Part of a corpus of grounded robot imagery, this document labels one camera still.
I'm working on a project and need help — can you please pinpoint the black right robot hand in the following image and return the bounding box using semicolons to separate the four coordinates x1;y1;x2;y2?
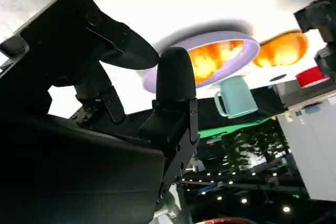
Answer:
0;0;201;224

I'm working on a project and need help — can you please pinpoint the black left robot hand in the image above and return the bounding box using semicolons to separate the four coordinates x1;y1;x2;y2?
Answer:
293;0;336;81

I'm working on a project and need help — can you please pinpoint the orange white toy bread roll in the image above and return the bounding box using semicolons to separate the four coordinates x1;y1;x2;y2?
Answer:
251;30;309;68
187;39;245;84

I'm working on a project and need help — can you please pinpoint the red box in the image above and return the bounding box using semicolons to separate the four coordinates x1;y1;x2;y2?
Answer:
295;66;330;89

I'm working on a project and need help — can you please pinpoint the lilac plate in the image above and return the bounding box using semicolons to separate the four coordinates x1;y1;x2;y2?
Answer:
142;30;261;94

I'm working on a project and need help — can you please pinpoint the pale green mug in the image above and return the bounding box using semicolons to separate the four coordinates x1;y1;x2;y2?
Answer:
214;75;259;120

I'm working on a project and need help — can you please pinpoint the white cabinet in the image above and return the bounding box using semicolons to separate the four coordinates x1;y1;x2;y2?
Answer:
272;77;336;201

